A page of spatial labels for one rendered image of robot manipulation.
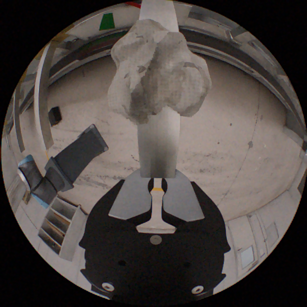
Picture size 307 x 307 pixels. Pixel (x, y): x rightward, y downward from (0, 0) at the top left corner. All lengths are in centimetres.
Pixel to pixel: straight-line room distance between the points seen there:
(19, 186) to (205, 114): 142
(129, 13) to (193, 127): 96
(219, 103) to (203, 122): 25
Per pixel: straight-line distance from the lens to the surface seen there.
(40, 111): 26
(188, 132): 101
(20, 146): 50
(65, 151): 85
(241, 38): 36
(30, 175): 71
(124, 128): 102
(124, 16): 29
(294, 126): 247
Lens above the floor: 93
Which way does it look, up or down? 61 degrees down
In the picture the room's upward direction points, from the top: 175 degrees counter-clockwise
